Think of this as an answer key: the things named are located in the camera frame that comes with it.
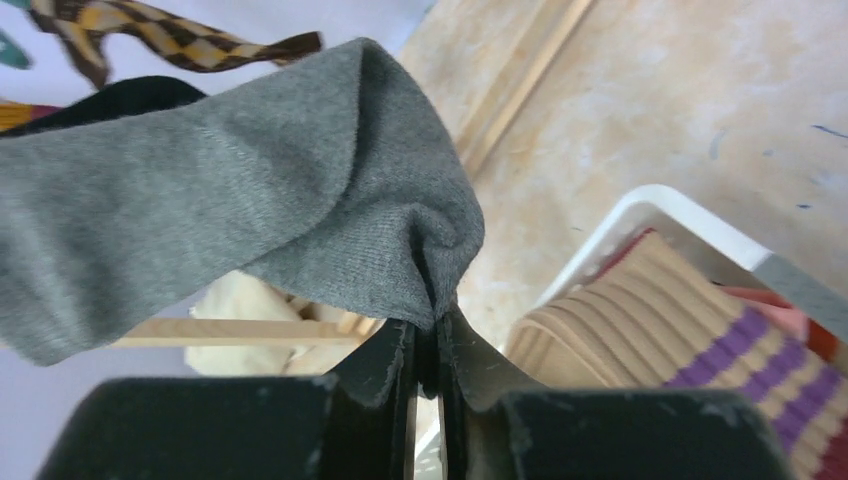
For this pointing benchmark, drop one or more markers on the white plastic basket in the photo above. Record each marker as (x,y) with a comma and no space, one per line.
(725,255)

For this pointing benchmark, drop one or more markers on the striped beige maroon sock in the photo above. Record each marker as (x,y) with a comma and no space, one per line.
(651,319)

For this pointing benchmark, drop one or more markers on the grey sock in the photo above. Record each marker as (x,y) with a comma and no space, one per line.
(332,179)

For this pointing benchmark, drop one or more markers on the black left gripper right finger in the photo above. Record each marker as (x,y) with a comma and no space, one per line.
(499,423)

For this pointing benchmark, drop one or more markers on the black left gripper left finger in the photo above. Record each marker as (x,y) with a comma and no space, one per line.
(354,422)

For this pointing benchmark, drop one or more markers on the maroon purple sock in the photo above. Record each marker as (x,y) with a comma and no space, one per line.
(14,114)

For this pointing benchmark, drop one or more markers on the pink sock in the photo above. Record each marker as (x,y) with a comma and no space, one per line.
(779,311)

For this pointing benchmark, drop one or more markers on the thin brown argyle sock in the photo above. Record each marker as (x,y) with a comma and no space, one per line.
(81,26)

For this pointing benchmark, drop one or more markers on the black sock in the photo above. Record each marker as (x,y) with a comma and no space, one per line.
(125,98)

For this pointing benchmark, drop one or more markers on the beige crumpled cloth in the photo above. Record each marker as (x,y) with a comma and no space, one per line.
(273,332)

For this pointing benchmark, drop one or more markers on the wooden drying rack frame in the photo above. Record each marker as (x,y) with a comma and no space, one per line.
(548,31)

